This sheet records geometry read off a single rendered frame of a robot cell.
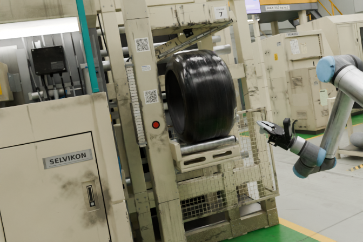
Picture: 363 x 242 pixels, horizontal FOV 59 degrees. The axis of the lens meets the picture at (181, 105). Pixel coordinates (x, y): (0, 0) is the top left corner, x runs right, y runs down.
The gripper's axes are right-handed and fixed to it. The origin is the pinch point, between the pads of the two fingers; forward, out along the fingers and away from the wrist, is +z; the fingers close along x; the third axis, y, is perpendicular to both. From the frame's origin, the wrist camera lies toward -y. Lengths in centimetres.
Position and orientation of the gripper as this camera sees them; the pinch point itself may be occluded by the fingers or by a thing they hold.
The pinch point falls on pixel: (259, 121)
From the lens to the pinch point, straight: 177.4
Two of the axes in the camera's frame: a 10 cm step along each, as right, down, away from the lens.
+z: -8.5, -4.6, 2.7
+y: -2.2, 7.6, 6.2
